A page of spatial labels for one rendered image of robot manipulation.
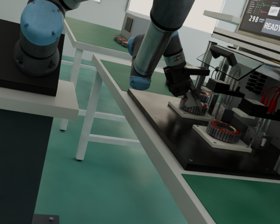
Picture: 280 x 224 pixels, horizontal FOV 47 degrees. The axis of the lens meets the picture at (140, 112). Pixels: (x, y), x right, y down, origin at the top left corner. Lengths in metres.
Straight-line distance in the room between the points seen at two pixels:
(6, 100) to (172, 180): 0.56
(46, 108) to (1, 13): 4.63
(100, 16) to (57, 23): 4.70
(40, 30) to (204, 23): 5.45
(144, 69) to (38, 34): 0.35
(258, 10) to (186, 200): 0.83
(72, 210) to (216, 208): 1.22
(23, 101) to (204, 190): 0.60
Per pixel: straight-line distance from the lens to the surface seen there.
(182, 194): 0.79
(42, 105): 1.06
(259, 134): 1.16
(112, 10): 5.71
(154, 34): 0.92
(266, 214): 0.83
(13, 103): 1.06
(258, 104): 1.11
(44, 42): 0.99
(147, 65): 1.04
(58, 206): 1.87
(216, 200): 0.78
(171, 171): 0.84
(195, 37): 6.26
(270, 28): 1.26
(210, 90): 1.29
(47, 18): 0.99
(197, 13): 6.20
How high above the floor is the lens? 1.11
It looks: 18 degrees down
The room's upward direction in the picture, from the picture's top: 16 degrees clockwise
